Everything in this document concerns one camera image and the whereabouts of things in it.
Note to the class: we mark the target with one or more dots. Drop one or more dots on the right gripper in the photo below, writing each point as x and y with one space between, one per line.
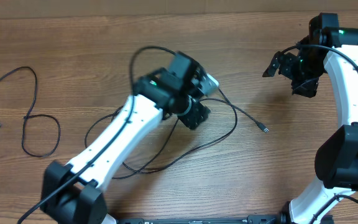
309 88

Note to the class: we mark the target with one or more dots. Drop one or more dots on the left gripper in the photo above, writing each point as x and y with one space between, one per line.
197 111

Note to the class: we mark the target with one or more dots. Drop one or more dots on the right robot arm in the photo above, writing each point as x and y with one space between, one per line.
333 50

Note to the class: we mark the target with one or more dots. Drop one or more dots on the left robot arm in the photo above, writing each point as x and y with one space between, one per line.
73 193

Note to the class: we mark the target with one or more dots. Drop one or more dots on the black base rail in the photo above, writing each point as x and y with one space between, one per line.
197 221

